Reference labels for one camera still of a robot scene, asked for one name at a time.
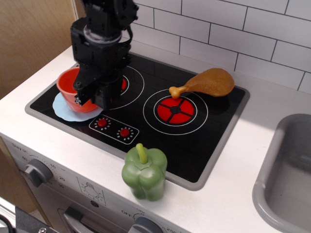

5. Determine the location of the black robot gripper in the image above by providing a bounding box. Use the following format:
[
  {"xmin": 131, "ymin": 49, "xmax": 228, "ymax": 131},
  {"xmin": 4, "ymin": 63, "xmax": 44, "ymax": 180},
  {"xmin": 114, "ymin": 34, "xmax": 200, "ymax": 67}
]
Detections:
[{"xmin": 70, "ymin": 18, "xmax": 132, "ymax": 110}]

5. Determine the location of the red plastic cup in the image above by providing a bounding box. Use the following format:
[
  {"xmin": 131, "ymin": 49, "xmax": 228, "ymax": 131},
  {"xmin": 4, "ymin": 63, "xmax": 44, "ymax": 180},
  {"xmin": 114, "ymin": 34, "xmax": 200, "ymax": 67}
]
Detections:
[{"xmin": 56, "ymin": 67, "xmax": 115, "ymax": 114}]

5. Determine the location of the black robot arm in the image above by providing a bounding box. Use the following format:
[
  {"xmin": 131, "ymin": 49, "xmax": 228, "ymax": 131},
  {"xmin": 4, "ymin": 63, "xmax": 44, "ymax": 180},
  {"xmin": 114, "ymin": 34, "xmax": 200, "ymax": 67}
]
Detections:
[{"xmin": 70, "ymin": 0, "xmax": 138, "ymax": 111}]

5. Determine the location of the light blue plastic plate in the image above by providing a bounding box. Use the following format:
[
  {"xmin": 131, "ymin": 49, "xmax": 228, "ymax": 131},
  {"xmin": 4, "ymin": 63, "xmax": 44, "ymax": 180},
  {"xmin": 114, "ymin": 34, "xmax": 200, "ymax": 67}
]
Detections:
[{"xmin": 52, "ymin": 93, "xmax": 102, "ymax": 122}]

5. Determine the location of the green toy bell pepper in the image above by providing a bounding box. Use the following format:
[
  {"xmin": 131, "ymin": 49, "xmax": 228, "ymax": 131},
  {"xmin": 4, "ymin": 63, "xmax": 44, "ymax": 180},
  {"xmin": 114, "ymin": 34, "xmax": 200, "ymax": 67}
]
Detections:
[{"xmin": 121, "ymin": 143, "xmax": 168, "ymax": 201}]

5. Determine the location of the black toy stove top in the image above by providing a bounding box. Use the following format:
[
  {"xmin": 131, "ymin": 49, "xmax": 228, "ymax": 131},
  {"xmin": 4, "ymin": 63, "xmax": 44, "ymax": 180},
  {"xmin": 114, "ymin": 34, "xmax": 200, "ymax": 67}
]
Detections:
[{"xmin": 25, "ymin": 55, "xmax": 250, "ymax": 191}]

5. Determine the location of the wooden side panel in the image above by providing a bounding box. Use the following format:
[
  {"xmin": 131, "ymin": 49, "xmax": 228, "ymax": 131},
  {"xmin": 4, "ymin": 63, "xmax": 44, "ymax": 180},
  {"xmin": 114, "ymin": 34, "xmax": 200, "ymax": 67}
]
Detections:
[{"xmin": 0, "ymin": 0, "xmax": 85, "ymax": 97}]

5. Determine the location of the brown toy chicken drumstick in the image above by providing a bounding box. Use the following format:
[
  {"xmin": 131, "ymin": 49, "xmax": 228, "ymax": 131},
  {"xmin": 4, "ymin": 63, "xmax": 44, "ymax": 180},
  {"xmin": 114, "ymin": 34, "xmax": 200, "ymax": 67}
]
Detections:
[{"xmin": 169, "ymin": 68, "xmax": 235, "ymax": 99}]

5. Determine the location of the grey timer knob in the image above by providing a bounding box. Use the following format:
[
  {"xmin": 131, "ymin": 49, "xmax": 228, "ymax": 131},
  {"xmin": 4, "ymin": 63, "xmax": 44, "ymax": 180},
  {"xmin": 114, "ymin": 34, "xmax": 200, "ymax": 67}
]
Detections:
[{"xmin": 25, "ymin": 159, "xmax": 53, "ymax": 187}]

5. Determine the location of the grey oven knob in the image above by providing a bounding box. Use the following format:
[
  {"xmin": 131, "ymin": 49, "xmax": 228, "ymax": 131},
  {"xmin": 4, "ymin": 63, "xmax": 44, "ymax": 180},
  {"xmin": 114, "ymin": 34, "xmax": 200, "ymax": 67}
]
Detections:
[{"xmin": 128, "ymin": 217, "xmax": 163, "ymax": 233}]

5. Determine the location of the grey toy sink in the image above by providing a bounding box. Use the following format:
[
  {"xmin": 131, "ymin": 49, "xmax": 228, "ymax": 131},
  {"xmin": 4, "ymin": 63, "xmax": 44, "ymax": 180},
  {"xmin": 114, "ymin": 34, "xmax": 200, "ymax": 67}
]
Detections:
[{"xmin": 252, "ymin": 114, "xmax": 311, "ymax": 233}]

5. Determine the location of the black cable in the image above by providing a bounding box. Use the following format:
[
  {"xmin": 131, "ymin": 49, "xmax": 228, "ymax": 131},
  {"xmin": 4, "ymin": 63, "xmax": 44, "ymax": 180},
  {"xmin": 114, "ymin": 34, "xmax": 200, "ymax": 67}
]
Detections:
[{"xmin": 119, "ymin": 25, "xmax": 134, "ymax": 49}]

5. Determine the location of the grey oven door handle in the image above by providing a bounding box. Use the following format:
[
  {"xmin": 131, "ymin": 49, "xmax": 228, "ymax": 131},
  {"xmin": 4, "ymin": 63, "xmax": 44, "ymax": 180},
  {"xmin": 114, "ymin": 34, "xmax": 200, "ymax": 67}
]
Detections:
[{"xmin": 63, "ymin": 207, "xmax": 96, "ymax": 233}]

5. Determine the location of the black metal bracket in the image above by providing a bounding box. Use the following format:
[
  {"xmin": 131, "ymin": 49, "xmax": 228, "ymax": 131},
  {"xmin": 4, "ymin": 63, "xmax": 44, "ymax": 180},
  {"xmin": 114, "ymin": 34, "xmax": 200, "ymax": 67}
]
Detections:
[{"xmin": 0, "ymin": 207, "xmax": 57, "ymax": 233}]

